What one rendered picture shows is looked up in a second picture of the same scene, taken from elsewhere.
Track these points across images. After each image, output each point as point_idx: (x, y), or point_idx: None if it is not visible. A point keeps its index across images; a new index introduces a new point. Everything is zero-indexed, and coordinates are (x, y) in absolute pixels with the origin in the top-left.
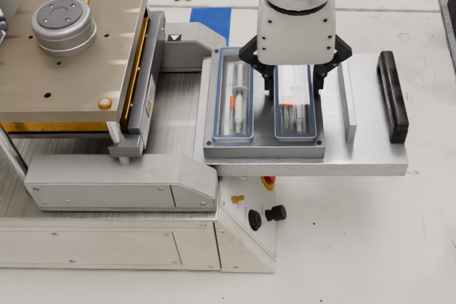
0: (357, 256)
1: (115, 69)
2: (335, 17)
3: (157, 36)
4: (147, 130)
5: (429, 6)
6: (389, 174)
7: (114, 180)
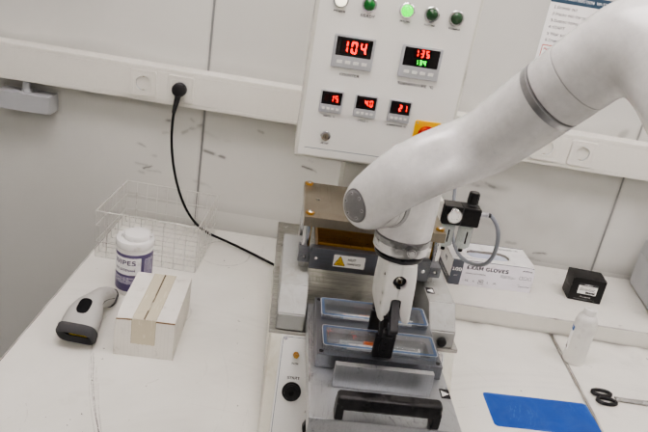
0: None
1: (340, 217)
2: (400, 289)
3: None
4: (322, 266)
5: None
6: (306, 420)
7: (285, 260)
